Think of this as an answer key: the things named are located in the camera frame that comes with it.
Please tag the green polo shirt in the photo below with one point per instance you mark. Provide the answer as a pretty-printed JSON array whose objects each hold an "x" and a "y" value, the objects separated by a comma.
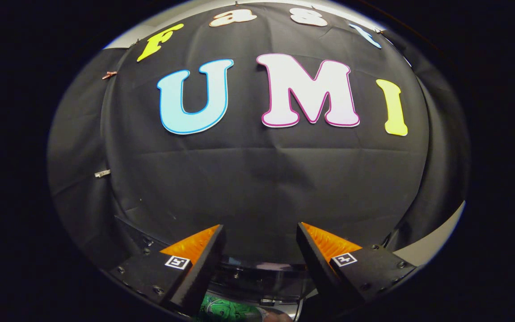
[{"x": 226, "y": 311}]

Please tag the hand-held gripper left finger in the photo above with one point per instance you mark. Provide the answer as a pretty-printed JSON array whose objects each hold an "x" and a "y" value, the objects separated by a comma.
[{"x": 204, "y": 273}]

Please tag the black backdrop cloth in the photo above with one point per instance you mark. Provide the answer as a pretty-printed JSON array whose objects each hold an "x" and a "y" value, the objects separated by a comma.
[{"x": 257, "y": 179}]

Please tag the silver clip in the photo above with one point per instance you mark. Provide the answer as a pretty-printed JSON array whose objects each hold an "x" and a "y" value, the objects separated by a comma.
[{"x": 102, "y": 173}]

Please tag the copper clip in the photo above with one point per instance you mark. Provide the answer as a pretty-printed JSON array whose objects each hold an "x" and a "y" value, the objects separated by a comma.
[{"x": 109, "y": 74}]

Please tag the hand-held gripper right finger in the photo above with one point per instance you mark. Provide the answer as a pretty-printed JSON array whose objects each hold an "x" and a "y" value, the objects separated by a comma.
[{"x": 318, "y": 268}]

